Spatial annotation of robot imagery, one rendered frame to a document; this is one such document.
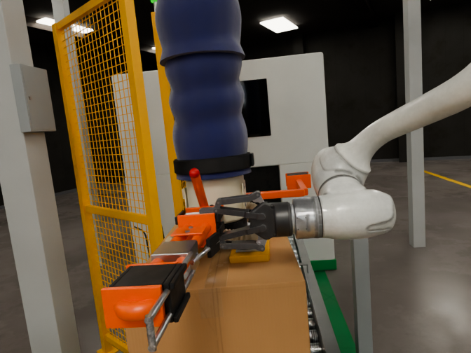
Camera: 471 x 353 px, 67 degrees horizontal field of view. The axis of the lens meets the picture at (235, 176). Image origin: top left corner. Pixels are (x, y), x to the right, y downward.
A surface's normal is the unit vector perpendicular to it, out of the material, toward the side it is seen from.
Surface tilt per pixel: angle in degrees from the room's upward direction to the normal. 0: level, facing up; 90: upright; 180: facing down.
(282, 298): 89
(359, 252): 90
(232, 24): 99
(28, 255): 90
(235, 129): 75
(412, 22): 90
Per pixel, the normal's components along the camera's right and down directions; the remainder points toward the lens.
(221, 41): 0.46, -0.33
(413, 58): -0.08, 0.15
